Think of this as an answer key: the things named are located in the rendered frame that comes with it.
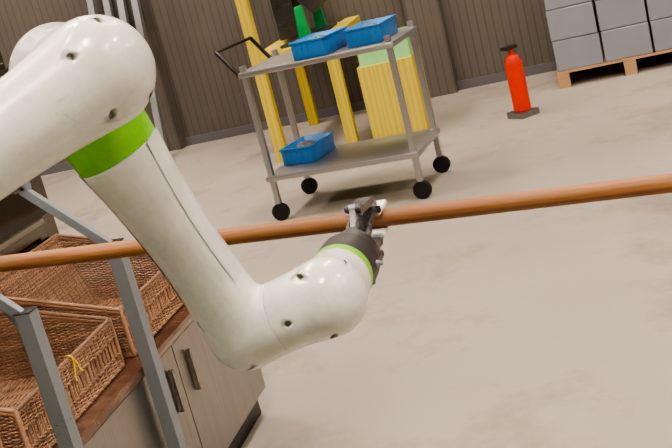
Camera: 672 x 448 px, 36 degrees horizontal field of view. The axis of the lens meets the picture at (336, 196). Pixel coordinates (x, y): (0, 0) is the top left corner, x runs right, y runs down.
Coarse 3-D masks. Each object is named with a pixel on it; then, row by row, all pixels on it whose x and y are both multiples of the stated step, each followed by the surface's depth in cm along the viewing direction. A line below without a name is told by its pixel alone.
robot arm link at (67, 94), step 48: (48, 48) 108; (96, 48) 108; (144, 48) 112; (0, 96) 106; (48, 96) 106; (96, 96) 108; (144, 96) 112; (0, 144) 104; (48, 144) 107; (0, 192) 107
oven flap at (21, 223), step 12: (0, 204) 337; (12, 204) 342; (24, 204) 348; (0, 216) 334; (12, 216) 339; (24, 216) 344; (36, 216) 346; (0, 228) 331; (12, 228) 336; (24, 228) 339; (0, 240) 325
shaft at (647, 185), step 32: (544, 192) 163; (576, 192) 162; (608, 192) 160; (640, 192) 159; (256, 224) 177; (288, 224) 175; (320, 224) 173; (384, 224) 171; (0, 256) 191; (32, 256) 188; (64, 256) 186; (96, 256) 185; (128, 256) 184
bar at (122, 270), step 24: (24, 192) 284; (72, 216) 284; (96, 240) 283; (120, 240) 283; (120, 264) 283; (120, 288) 285; (24, 312) 237; (144, 312) 289; (24, 336) 238; (144, 336) 288; (48, 360) 241; (144, 360) 290; (48, 384) 241; (48, 408) 243; (168, 408) 293; (72, 432) 245; (168, 432) 295
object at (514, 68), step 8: (504, 48) 751; (512, 48) 753; (512, 56) 753; (512, 64) 753; (520, 64) 754; (512, 72) 755; (520, 72) 755; (512, 80) 757; (520, 80) 756; (512, 88) 759; (520, 88) 757; (512, 96) 762; (520, 96) 758; (528, 96) 761; (520, 104) 760; (528, 104) 761; (512, 112) 768; (520, 112) 761; (528, 112) 759; (536, 112) 763
